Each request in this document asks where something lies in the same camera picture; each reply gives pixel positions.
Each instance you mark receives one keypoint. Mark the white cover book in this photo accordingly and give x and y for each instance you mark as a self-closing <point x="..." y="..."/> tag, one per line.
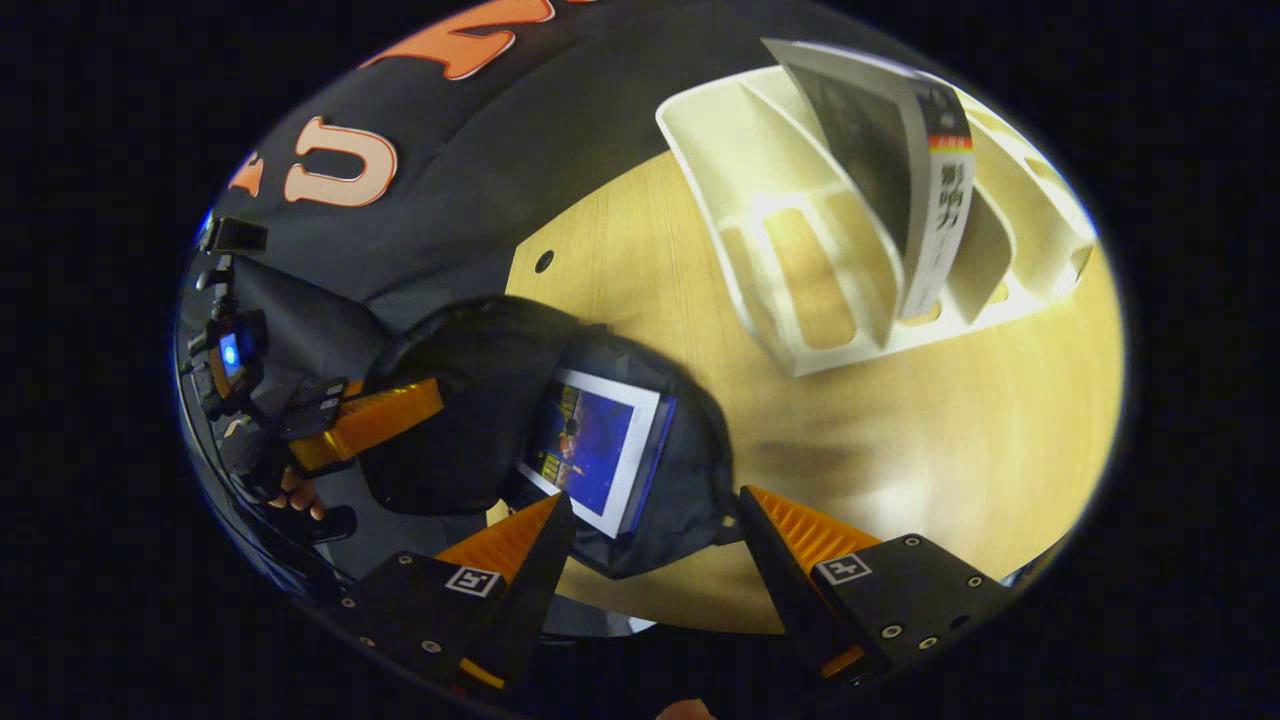
<point x="860" y="150"/>

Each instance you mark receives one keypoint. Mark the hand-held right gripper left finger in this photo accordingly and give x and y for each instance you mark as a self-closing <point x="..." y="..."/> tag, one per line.
<point x="540" y="570"/>

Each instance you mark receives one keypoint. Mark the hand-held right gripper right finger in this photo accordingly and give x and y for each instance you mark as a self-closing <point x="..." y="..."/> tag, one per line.
<point x="780" y="570"/>

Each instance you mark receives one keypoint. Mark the black table grommet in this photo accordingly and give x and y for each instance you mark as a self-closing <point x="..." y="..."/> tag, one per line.
<point x="544" y="261"/>

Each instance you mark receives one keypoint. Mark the blue cover book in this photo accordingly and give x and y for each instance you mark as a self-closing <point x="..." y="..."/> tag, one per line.
<point x="590" y="440"/>

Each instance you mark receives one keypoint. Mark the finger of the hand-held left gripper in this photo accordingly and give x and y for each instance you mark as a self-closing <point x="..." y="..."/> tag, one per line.
<point x="380" y="418"/>

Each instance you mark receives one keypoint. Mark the white bookshelf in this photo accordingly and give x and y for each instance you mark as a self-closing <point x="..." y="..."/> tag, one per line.
<point x="740" y="180"/>

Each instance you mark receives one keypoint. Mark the black schoolbag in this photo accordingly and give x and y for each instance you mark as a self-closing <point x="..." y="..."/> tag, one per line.
<point x="450" y="400"/>

